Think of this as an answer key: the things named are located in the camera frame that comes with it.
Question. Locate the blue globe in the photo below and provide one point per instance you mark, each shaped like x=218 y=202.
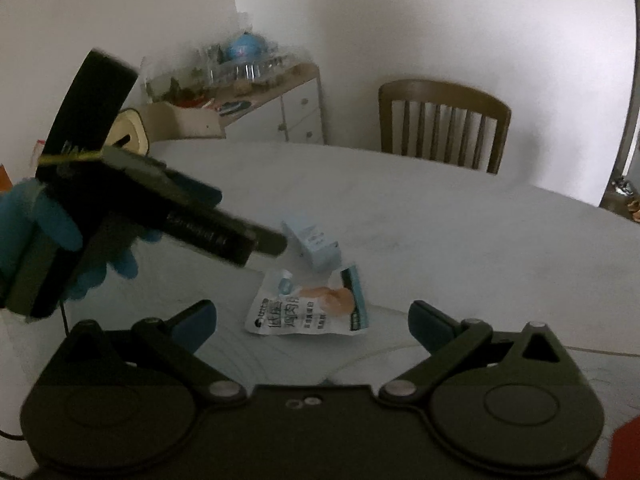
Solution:
x=247 y=46

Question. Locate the white chicken snack packet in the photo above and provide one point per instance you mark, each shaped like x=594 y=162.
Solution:
x=282 y=307

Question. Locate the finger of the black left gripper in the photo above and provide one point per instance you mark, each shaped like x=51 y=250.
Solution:
x=196 y=191
x=266 y=241

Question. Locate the teal striped small packet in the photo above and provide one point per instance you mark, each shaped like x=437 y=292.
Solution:
x=359 y=319

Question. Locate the white sideboard cabinet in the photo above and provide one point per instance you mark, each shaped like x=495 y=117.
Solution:
x=288 y=112

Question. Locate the beige planter box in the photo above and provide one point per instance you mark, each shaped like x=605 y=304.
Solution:
x=164 y=122

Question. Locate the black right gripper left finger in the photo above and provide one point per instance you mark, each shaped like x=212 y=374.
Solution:
x=128 y=399

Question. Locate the blue gloved left hand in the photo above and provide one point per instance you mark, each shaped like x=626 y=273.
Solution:
x=45 y=259

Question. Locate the red cardboard box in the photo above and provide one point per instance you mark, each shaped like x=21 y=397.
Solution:
x=624 y=460

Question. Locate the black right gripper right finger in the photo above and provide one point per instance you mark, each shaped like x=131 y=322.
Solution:
x=506 y=399

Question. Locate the yellow green tissue box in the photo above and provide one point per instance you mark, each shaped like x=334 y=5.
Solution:
x=128 y=132

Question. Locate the wooden chair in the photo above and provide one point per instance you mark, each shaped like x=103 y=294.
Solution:
x=443 y=122

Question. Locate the light blue small box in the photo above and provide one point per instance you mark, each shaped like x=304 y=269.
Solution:
x=319 y=250

